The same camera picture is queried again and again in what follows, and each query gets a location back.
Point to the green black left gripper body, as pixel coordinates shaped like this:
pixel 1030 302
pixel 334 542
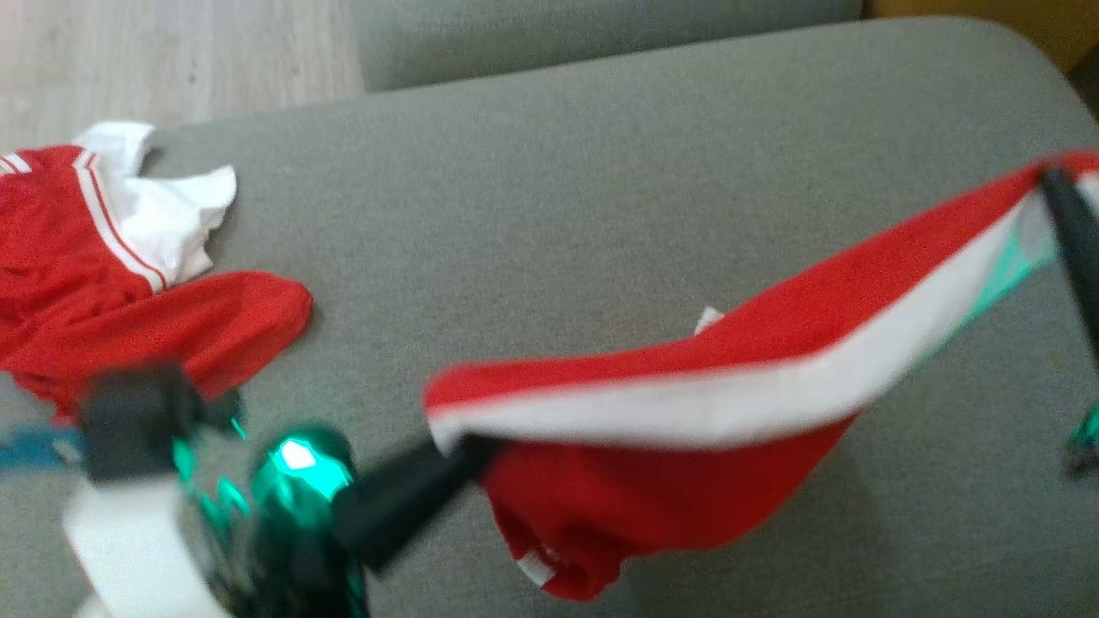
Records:
pixel 296 515

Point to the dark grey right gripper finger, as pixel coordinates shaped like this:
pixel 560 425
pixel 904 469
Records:
pixel 1077 240

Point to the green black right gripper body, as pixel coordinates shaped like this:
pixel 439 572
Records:
pixel 1086 442

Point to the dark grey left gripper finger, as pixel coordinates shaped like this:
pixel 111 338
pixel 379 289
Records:
pixel 395 524
pixel 412 476

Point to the red shorts with white stripe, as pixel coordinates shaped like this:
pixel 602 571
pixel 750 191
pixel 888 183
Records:
pixel 670 378

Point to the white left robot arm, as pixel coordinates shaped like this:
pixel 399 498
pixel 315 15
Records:
pixel 137 558

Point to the yellow sofa backrest cushion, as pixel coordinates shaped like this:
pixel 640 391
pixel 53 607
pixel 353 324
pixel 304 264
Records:
pixel 1013 21

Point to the blue flat item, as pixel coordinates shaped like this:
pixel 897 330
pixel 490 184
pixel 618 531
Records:
pixel 34 446

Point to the red jersey with white sleeves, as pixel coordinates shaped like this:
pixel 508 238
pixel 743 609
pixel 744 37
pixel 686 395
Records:
pixel 77 292

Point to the large grey sofa seat cushion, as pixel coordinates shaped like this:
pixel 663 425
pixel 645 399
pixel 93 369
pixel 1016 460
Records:
pixel 601 215

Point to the narrow grey sofa seat cushion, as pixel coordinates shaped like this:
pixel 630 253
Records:
pixel 601 34

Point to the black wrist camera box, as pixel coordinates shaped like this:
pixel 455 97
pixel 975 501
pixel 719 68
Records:
pixel 142 421

